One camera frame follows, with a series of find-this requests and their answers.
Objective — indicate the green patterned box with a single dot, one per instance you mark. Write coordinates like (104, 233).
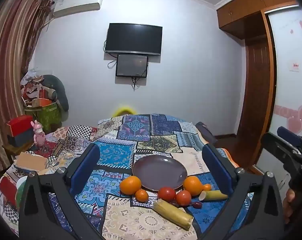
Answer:
(47, 116)

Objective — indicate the tan flat cardboard box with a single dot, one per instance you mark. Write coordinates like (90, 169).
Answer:
(31, 162)

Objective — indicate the orange cardboard box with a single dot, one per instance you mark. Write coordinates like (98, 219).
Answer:
(41, 102)

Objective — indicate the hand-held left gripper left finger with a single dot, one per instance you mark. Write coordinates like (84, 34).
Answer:
(87, 165)

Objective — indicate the red tomato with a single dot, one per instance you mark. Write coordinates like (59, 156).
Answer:
(183, 197)
(166, 194)

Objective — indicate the small black wall monitor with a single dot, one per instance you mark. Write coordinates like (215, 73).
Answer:
(132, 65)

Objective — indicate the grey long pillow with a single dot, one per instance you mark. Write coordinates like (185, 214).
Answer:
(59, 90)

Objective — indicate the yellow round object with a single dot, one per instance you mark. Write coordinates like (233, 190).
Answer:
(124, 110)

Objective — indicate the tiny tangerine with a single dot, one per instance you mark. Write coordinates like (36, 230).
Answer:
(207, 187)

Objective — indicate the white air conditioner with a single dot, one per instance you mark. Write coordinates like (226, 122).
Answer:
(78, 6)

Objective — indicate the red box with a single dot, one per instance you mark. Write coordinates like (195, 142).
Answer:
(19, 125)

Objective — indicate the patchwork printed blanket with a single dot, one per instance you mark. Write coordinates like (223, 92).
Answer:
(151, 135)

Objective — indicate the brown wooden wardrobe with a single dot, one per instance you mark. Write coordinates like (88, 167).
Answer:
(256, 80)

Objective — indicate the small tangerine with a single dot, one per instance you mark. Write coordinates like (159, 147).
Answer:
(141, 195)

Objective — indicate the dark red grape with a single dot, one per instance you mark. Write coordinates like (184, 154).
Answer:
(197, 205)

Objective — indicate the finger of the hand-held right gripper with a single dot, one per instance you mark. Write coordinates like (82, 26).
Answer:
(273, 145)
(288, 135)

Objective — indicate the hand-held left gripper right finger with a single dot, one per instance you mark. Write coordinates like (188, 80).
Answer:
(216, 166)

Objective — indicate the striped brown curtain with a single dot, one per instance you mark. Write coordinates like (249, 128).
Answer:
(13, 55)

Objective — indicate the black wall television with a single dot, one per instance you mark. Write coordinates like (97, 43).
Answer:
(133, 38)

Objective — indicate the pile of paper clutter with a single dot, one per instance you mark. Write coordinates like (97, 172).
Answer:
(32, 85)

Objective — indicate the green zucchini piece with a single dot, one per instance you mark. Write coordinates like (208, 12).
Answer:
(214, 195)

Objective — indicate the pink toy figure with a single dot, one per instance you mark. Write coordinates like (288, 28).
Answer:
(39, 136)

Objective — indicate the large orange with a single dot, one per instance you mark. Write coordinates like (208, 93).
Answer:
(192, 185)
(130, 185)

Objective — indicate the dark grey box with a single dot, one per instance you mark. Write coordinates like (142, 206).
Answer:
(22, 138)

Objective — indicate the dark purple plate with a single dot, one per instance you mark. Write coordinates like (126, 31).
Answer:
(158, 170)

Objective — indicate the white door with heart stickers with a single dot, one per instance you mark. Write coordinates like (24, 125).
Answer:
(291, 92)

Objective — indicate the person's right hand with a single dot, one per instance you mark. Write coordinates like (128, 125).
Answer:
(288, 205)

